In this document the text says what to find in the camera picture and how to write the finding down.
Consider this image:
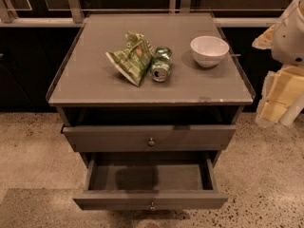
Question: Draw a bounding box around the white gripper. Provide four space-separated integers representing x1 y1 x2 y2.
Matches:
252 26 304 127

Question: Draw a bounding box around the grey drawer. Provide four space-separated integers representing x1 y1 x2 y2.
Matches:
73 151 228 211
62 124 236 152

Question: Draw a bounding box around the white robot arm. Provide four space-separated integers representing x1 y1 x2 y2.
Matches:
252 0 304 127

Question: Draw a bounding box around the grey top drawer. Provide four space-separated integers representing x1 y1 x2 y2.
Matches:
62 124 236 152

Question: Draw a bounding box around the grey wooden drawer cabinet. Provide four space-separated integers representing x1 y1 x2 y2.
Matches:
47 13 255 161

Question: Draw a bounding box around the white ceramic bowl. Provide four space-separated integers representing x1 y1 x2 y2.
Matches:
190 36 229 68

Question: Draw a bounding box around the green crushed soda can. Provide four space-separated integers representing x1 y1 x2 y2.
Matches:
150 47 172 83

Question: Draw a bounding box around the green crumpled chip bag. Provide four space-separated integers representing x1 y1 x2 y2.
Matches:
105 31 155 86

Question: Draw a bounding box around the white cylindrical post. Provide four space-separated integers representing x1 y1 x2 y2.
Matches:
280 93 304 126

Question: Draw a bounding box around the metal window frame railing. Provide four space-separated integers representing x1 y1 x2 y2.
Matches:
0 0 293 28

